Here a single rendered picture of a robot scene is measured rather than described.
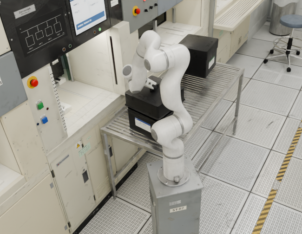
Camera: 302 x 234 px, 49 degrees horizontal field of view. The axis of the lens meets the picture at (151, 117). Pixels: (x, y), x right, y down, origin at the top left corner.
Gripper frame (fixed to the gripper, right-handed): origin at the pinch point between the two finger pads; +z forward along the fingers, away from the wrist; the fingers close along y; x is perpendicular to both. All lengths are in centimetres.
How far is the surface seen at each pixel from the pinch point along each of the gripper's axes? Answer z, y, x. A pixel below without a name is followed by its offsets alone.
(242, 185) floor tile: 114, -49, 38
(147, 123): 4.9, -4.0, 23.1
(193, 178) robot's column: 5, -49, 40
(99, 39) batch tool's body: -14, 49, -16
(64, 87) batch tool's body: 4, 79, 26
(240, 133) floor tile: 157, -16, -5
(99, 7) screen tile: -39, 34, -29
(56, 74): -3, 85, 19
